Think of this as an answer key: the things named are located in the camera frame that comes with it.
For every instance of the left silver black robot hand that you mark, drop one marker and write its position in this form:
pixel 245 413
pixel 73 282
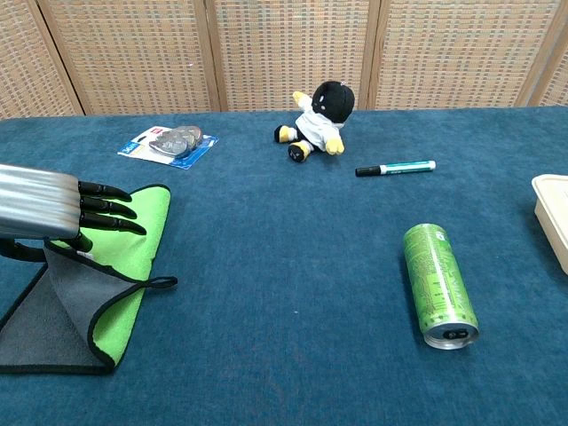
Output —
pixel 35 204

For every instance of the green and grey cloth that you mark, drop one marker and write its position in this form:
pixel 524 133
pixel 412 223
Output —
pixel 44 324

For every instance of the woven bamboo screen panel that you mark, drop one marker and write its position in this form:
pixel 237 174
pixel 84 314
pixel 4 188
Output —
pixel 452 53
pixel 137 53
pixel 22 66
pixel 557 75
pixel 288 44

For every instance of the blister pack with grey items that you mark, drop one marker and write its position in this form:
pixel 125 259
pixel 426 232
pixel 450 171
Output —
pixel 171 144

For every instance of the blue carpet table cover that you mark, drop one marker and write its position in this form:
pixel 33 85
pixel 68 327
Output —
pixel 275 275

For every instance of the black headed plush doll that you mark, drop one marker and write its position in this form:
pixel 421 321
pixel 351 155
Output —
pixel 317 128

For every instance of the green white marker pen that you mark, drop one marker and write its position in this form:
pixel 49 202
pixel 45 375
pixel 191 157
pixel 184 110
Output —
pixel 404 167

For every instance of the green drink can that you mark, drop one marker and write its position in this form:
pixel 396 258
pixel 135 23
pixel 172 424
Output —
pixel 437 279

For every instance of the beige lidded food container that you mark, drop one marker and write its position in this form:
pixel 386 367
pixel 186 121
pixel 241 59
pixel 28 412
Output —
pixel 554 213

